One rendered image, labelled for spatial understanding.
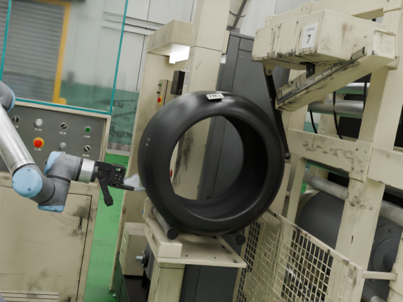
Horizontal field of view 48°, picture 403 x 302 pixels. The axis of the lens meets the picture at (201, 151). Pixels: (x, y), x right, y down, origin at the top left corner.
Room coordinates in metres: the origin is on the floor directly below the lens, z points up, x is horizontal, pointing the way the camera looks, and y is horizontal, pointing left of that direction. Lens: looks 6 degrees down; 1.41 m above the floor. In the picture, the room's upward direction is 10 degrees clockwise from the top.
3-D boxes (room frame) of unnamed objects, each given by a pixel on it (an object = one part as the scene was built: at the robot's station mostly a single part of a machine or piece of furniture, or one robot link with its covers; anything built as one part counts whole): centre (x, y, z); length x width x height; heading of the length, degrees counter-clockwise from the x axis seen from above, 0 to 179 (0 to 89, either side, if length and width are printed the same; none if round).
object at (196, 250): (1.91, -0.03, 0.80); 0.37 x 0.36 x 0.02; 106
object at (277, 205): (2.23, -0.33, 1.05); 0.20 x 0.15 x 0.30; 16
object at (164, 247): (1.87, 0.10, 0.83); 0.36 x 0.09 x 0.06; 16
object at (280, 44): (1.87, -0.35, 1.71); 0.61 x 0.25 x 0.15; 16
